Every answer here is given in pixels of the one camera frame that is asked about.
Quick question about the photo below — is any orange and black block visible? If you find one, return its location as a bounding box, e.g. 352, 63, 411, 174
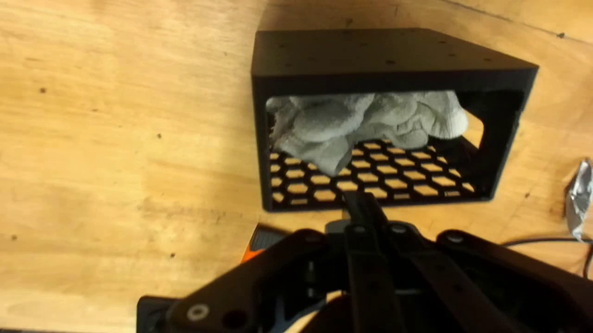
239, 224, 287, 265

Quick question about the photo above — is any black perforated box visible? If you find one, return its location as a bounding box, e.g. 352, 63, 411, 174
250, 26, 541, 213

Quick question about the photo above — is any black device cable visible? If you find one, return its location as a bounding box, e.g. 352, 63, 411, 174
498, 235, 593, 279

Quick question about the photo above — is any white cloth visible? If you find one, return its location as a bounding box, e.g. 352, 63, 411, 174
265, 91, 468, 178

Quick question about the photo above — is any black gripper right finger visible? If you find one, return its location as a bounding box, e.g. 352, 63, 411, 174
368, 192, 593, 333

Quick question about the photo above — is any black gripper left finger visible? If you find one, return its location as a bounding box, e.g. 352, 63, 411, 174
135, 192, 370, 333

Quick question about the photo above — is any silver metal clamp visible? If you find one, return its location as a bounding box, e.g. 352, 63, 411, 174
563, 157, 593, 242

